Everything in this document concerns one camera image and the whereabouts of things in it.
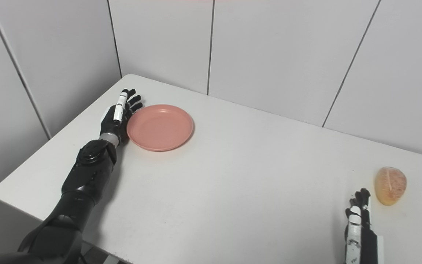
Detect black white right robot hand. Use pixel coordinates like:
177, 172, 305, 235
344, 188, 384, 264

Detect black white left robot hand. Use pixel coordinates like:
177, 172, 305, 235
99, 88, 144, 142

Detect pink round plate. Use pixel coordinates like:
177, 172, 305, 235
126, 104, 195, 152

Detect oval bread roll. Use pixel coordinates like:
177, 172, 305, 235
374, 167, 407, 206

